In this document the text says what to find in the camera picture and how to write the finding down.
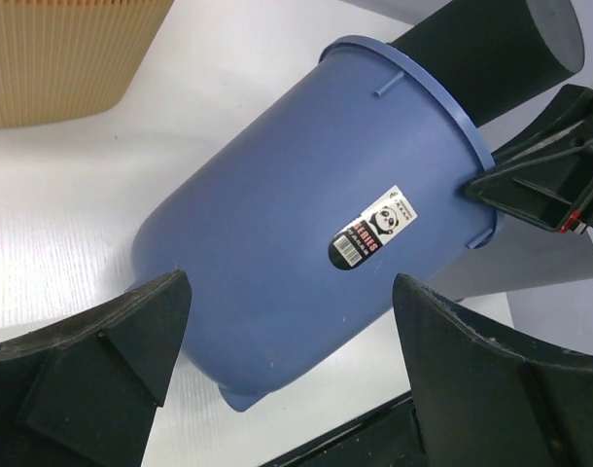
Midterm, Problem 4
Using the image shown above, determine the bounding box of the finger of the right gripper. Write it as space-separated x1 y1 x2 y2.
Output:
462 138 593 234
495 84 593 164

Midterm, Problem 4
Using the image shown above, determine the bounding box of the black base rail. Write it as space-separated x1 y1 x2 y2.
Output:
265 392 428 467

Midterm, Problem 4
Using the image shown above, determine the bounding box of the black ribbed bucket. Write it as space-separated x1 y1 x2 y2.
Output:
391 0 585 126

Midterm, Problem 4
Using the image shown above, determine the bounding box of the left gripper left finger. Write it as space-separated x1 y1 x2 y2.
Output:
0 270 190 466

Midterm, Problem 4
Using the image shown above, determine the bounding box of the blue plastic bucket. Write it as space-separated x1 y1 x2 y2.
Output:
131 36 501 412

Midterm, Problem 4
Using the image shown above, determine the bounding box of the yellow slotted basket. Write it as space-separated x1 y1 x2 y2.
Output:
0 0 172 128

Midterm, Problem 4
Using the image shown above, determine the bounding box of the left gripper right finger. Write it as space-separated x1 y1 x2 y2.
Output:
393 274 593 466

